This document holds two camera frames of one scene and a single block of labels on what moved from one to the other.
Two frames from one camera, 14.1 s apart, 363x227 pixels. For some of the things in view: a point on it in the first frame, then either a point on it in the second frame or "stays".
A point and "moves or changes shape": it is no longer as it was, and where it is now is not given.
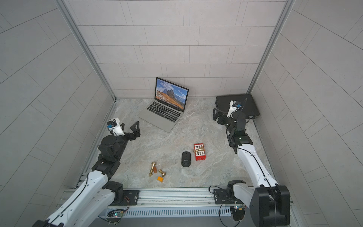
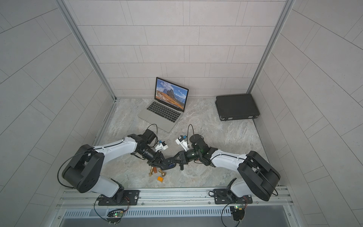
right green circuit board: x=238 y=212 stays
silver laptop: x=168 y=107 stays
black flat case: x=248 y=107 stays
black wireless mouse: x=185 y=159 moves or changes shape
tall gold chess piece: x=153 y=163 stays
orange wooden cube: x=160 y=178 stays
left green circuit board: x=114 y=215 stays
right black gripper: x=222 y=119 to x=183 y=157
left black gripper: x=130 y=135 to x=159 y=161
